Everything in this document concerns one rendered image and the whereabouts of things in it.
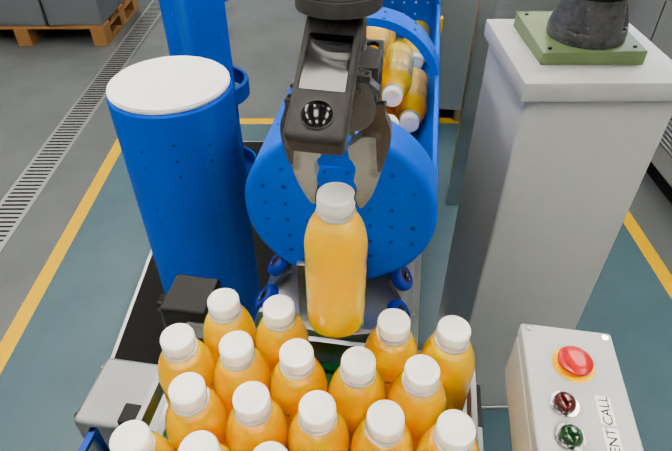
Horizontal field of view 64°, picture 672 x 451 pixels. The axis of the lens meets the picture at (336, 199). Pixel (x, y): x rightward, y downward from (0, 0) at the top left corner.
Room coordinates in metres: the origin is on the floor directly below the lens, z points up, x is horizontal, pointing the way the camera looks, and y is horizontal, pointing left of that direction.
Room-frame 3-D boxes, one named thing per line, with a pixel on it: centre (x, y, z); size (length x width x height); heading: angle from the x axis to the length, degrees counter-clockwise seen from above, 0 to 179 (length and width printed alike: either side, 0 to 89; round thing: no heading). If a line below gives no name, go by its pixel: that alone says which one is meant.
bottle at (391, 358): (0.40, -0.07, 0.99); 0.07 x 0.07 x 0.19
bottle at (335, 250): (0.42, 0.00, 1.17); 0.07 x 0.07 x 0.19
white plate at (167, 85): (1.13, 0.39, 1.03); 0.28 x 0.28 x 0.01
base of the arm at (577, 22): (1.06, -0.50, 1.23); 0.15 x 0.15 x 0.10
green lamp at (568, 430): (0.26, -0.23, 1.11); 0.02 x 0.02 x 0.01
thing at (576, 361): (0.34, -0.26, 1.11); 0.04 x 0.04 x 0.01
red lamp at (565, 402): (0.29, -0.23, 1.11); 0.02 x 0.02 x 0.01
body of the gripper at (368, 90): (0.44, 0.00, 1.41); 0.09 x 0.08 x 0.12; 171
